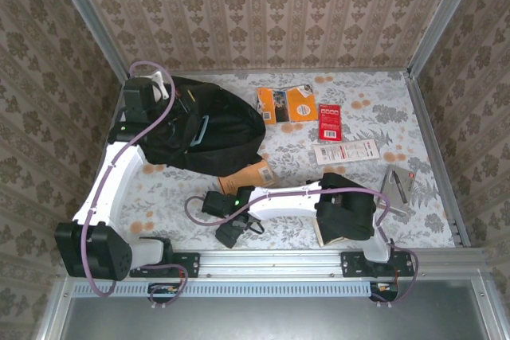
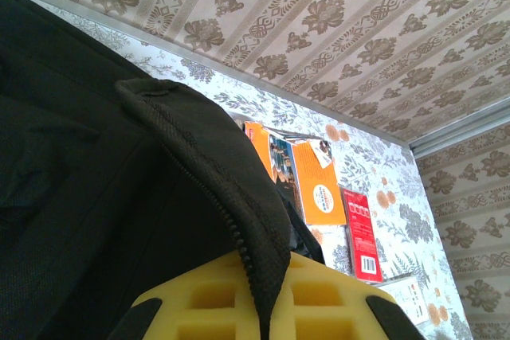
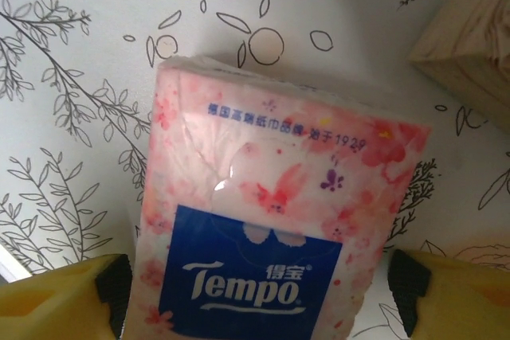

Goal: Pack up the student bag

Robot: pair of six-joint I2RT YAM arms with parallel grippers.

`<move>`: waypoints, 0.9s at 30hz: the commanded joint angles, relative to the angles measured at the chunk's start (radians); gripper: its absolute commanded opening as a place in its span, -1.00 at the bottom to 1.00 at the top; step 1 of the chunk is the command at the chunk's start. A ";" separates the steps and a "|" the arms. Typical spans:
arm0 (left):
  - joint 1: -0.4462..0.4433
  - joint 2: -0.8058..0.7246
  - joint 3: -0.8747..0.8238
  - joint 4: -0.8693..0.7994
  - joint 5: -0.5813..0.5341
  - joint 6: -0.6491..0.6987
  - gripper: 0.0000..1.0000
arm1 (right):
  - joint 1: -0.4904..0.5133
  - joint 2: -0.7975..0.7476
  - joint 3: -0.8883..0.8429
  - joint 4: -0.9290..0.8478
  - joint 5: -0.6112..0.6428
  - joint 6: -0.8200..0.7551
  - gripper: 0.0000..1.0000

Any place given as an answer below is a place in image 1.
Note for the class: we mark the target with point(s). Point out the brown kraft book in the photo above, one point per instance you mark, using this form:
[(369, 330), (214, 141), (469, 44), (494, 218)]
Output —
[(247, 178)]

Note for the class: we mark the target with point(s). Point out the black fabric backpack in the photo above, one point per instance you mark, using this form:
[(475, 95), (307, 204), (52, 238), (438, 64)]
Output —
[(223, 137)]

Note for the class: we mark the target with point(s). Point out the orange photo booklet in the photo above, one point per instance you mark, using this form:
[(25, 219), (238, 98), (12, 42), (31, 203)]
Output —
[(299, 105)]

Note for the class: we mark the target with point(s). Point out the long white package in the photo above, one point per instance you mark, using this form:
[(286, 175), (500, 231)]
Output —
[(344, 152)]

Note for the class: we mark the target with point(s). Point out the red card package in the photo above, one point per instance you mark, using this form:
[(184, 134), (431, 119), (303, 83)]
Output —
[(330, 123)]

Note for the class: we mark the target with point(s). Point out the grey pen package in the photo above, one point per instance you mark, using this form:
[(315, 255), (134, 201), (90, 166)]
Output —
[(398, 188)]

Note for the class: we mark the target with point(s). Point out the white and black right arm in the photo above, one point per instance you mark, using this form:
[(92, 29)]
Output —
[(287, 204)]

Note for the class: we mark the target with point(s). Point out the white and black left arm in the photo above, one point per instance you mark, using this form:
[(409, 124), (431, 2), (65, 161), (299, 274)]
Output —
[(115, 180)]

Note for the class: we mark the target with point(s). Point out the grey metal sheet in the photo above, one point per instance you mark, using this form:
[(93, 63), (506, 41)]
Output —
[(279, 320)]

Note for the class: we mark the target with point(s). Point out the floral table cover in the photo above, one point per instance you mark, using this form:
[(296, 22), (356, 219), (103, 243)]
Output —
[(366, 117)]

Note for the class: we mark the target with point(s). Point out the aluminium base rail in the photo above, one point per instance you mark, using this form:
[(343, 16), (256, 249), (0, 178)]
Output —
[(271, 264)]

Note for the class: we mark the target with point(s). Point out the aluminium frame post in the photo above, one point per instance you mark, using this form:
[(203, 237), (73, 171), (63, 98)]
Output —
[(90, 17), (444, 17)]

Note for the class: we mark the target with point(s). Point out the aluminium back rail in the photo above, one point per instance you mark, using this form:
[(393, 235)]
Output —
[(350, 70)]

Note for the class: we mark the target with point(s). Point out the aluminium side rail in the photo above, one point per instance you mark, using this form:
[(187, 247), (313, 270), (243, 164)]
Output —
[(436, 157)]

